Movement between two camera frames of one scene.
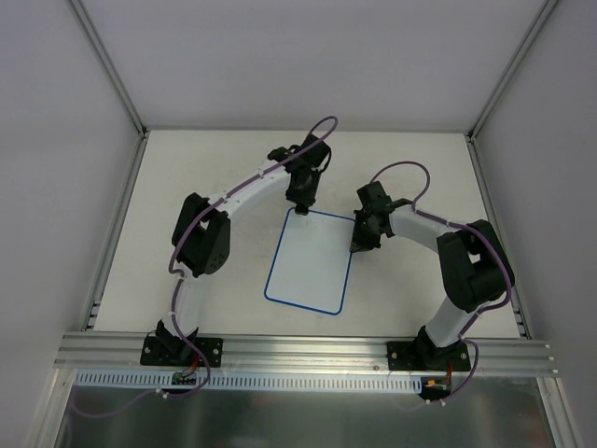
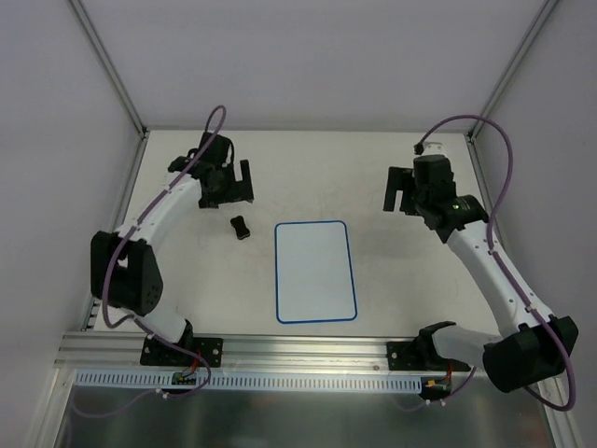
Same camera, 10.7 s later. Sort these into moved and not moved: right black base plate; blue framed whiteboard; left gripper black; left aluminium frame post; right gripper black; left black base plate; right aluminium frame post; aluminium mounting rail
Moved: right gripper black; left gripper black; blue framed whiteboard
Not moved: right black base plate; left black base plate; right aluminium frame post; left aluminium frame post; aluminium mounting rail
